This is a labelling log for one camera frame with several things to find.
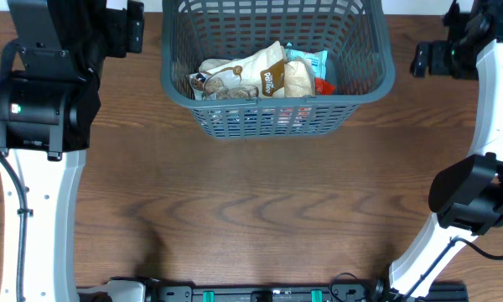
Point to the orange spaghetti package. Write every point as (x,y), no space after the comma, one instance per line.
(322,87)

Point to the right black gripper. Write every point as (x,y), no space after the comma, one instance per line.
(438,66)

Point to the grey plastic basket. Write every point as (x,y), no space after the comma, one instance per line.
(354,33)

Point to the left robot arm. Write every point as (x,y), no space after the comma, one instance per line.
(50,75)

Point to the white brown pretzel bag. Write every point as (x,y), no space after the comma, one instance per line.
(261,75)

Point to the white teal wipes packet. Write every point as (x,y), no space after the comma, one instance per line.
(317,60)

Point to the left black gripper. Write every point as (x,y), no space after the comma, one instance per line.
(121,33)

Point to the beige snack bag clear window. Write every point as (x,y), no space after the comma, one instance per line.
(211,64)

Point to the Kleenex tissue multipack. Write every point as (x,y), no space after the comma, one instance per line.
(265,116)

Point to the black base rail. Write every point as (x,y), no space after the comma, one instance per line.
(344,292)

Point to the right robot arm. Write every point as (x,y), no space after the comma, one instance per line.
(466,199)

